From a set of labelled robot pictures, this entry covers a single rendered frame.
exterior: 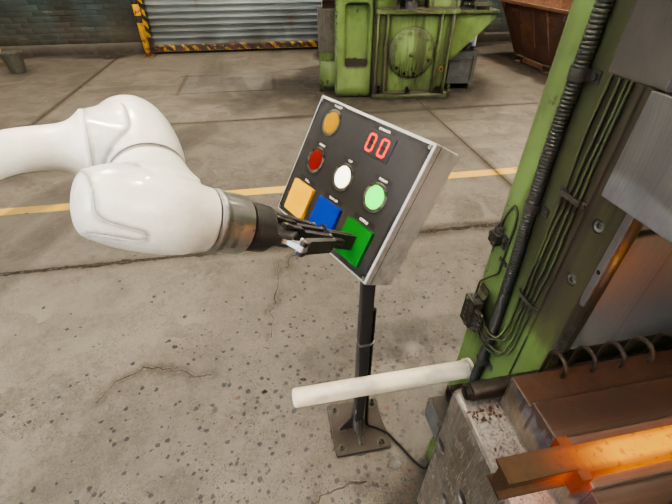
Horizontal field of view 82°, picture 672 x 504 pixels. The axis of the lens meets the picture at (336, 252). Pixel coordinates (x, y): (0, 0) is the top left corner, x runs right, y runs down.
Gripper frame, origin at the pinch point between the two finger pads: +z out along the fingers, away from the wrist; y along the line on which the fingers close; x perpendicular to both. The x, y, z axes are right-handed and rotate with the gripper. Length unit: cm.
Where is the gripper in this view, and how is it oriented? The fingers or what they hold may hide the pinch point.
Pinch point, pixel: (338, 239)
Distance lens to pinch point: 71.4
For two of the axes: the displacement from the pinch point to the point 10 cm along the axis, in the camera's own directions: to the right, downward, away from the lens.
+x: 4.1, -8.6, -3.0
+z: 7.0, 0.8, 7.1
